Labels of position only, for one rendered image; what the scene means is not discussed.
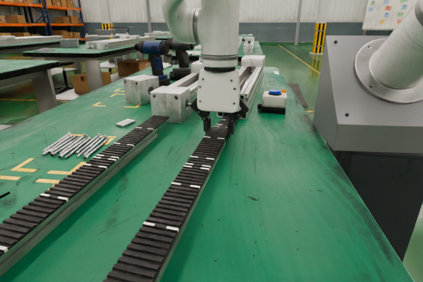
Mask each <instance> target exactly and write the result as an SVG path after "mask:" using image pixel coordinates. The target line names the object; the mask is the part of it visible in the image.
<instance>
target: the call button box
mask: <svg viewBox="0 0 423 282"><path fill-rule="evenodd" d="M286 99H287V97H286V93H282V92H281V94H271V93H269V91H265V92H264V94H263V96H262V104H259V103H258V104H257V108H259V109H262V111H261V112H262V113H274V114H283V115H284V114H285V111H286Z"/></svg>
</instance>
